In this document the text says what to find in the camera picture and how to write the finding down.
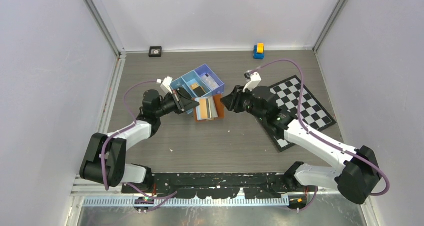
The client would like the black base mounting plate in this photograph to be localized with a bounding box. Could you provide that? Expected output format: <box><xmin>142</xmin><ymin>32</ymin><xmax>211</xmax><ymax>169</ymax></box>
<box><xmin>122</xmin><ymin>172</ymin><xmax>316</xmax><ymax>200</ymax></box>

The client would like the black white checkerboard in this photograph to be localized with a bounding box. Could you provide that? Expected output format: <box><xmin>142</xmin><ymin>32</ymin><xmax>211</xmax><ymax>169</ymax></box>
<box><xmin>258</xmin><ymin>75</ymin><xmax>337</xmax><ymax>153</ymax></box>

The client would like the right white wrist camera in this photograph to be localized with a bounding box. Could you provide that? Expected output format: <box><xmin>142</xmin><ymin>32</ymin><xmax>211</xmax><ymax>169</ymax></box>
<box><xmin>242</xmin><ymin>70</ymin><xmax>262</xmax><ymax>93</ymax></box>

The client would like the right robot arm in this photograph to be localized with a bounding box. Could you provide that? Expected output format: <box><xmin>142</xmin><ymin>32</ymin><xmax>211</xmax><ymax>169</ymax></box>
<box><xmin>220</xmin><ymin>85</ymin><xmax>383</xmax><ymax>205</ymax></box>

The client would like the small black square object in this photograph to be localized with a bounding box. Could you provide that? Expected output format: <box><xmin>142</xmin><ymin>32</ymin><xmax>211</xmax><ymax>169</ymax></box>
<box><xmin>148</xmin><ymin>46</ymin><xmax>163</xmax><ymax>58</ymax></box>

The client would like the blue three-compartment organizer box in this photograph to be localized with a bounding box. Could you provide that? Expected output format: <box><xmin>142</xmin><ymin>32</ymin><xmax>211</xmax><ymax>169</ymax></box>
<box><xmin>170</xmin><ymin>64</ymin><xmax>225</xmax><ymax>118</ymax></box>

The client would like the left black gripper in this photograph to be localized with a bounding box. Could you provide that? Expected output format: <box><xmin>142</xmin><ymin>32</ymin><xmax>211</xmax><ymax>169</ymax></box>
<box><xmin>155</xmin><ymin>89</ymin><xmax>199</xmax><ymax>118</ymax></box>

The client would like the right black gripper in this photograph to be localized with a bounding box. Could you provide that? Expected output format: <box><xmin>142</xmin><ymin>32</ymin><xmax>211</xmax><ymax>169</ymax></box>
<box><xmin>220</xmin><ymin>85</ymin><xmax>266</xmax><ymax>122</ymax></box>

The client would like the blue yellow toy block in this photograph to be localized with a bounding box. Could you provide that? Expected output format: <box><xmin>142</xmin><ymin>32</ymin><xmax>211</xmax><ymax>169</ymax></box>
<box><xmin>253</xmin><ymin>43</ymin><xmax>265</xmax><ymax>60</ymax></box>

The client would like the white item in box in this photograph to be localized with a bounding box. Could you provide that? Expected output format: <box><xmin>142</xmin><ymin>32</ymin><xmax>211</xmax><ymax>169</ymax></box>
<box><xmin>201</xmin><ymin>73</ymin><xmax>219</xmax><ymax>91</ymax></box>

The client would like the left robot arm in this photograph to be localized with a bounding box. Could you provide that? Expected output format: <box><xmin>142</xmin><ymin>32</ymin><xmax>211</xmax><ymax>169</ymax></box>
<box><xmin>79</xmin><ymin>87</ymin><xmax>200</xmax><ymax>193</ymax></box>

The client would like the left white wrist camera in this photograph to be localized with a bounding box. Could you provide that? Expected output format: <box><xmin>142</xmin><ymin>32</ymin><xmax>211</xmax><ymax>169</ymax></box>
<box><xmin>156</xmin><ymin>76</ymin><xmax>173</xmax><ymax>94</ymax></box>

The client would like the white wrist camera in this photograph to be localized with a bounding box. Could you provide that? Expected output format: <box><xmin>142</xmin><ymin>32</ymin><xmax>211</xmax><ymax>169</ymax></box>
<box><xmin>156</xmin><ymin>76</ymin><xmax>173</xmax><ymax>94</ymax></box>
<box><xmin>242</xmin><ymin>70</ymin><xmax>262</xmax><ymax>93</ymax></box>

